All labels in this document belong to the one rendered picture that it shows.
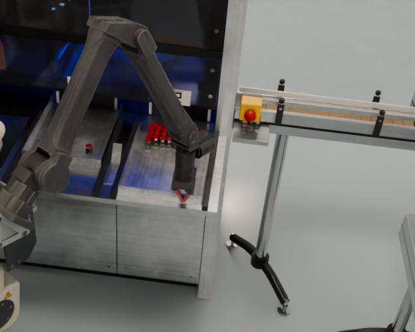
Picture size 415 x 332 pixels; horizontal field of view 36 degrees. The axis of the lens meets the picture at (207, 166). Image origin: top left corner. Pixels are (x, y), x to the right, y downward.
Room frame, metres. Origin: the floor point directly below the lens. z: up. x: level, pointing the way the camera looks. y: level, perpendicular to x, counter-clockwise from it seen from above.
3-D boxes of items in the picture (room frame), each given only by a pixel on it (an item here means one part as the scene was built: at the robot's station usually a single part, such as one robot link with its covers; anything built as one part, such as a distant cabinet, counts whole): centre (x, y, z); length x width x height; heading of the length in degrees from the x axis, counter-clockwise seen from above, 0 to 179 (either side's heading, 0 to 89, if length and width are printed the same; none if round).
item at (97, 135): (1.79, 0.47, 0.90); 0.34 x 0.26 x 0.04; 178
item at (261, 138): (1.93, -0.15, 0.87); 0.14 x 0.13 x 0.02; 178
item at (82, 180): (1.71, 0.30, 0.87); 0.70 x 0.48 x 0.02; 88
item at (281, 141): (2.02, -0.27, 0.46); 0.09 x 0.09 x 0.77; 88
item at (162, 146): (1.75, 0.13, 0.91); 0.18 x 0.02 x 0.05; 87
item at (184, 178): (1.48, 0.07, 1.01); 0.10 x 0.07 x 0.07; 179
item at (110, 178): (1.61, 0.30, 0.91); 0.14 x 0.03 x 0.06; 177
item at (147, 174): (1.66, 0.13, 0.90); 0.34 x 0.26 x 0.04; 177
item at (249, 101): (1.89, -0.13, 1.00); 0.08 x 0.07 x 0.07; 178
